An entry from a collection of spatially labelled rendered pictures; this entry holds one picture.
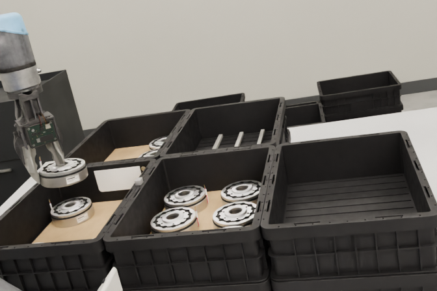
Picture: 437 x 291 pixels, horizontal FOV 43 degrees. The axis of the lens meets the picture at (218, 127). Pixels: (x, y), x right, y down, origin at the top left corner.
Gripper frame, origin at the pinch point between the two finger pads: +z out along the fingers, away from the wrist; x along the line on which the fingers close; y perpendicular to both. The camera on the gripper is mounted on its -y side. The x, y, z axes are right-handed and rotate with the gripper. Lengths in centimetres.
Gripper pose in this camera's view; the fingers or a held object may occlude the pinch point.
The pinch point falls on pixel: (48, 173)
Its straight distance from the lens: 128.2
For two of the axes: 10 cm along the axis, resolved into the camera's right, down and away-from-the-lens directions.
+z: 1.8, 9.4, 3.1
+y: 4.7, 1.9, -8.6
